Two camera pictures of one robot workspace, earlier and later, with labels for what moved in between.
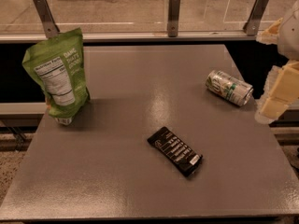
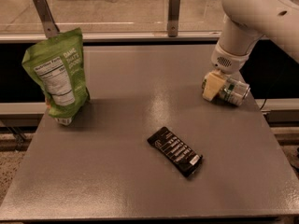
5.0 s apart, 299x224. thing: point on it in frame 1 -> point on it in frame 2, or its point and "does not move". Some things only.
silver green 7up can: [230, 89] does not move
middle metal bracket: [174, 14] does not move
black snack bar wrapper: [176, 150] does not move
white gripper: [290, 36] -> [230, 61]
